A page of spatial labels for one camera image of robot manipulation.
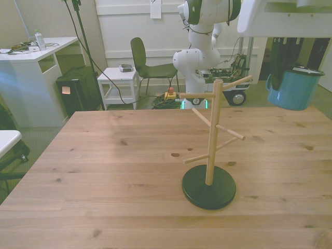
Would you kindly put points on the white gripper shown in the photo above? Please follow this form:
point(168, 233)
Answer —
point(280, 22)

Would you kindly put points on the yellow emergency stop button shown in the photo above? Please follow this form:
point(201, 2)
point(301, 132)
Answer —
point(170, 94)

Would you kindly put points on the white paper on wall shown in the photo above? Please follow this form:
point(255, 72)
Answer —
point(155, 9)

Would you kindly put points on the blue enamel mug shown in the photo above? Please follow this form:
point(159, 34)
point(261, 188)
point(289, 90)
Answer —
point(295, 89)

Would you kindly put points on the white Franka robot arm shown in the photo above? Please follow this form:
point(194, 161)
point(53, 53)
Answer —
point(197, 59)

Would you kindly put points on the wooden mug tree black base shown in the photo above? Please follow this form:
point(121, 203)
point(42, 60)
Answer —
point(211, 155)

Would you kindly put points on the dark green chair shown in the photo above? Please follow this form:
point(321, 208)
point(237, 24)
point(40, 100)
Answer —
point(145, 66)

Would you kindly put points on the black computer tower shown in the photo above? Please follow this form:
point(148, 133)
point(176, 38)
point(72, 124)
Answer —
point(77, 93)

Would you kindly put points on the clutter of tools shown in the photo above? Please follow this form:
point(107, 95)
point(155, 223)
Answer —
point(15, 48)

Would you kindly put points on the small grey device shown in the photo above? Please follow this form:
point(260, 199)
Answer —
point(126, 68)

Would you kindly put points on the white rounded table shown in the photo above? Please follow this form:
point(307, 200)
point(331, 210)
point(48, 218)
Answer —
point(7, 140)

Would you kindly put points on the white wheeled electronics cart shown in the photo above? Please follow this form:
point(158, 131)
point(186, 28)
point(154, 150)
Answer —
point(233, 77)

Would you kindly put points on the white side table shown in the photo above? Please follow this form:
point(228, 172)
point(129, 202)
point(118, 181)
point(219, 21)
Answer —
point(116, 77)

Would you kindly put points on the small white box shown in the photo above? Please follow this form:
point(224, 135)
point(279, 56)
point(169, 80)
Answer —
point(33, 48)

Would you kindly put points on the white desk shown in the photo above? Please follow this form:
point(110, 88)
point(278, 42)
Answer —
point(23, 83)

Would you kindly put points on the black tripod pole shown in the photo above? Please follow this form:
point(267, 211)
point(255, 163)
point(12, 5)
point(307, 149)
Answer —
point(85, 52)

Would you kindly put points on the clear plastic bottle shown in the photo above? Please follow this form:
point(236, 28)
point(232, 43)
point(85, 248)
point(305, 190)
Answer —
point(40, 40)

